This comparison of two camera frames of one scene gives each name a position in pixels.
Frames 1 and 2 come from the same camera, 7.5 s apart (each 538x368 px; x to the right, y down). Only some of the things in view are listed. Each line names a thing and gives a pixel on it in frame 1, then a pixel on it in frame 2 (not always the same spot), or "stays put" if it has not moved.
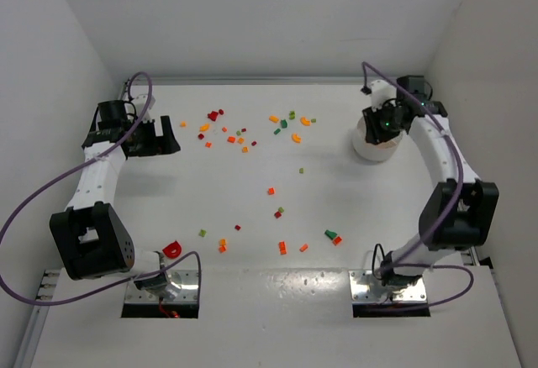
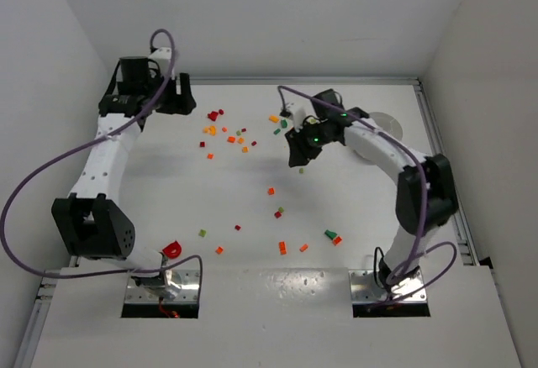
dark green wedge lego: x=330 y=233 stays put
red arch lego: x=172 y=250 stays put
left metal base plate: x=188 y=293 stays put
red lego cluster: x=213 y=115 stays put
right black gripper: x=379 y=128 to x=300 y=142
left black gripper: x=147 y=138 to x=177 y=99
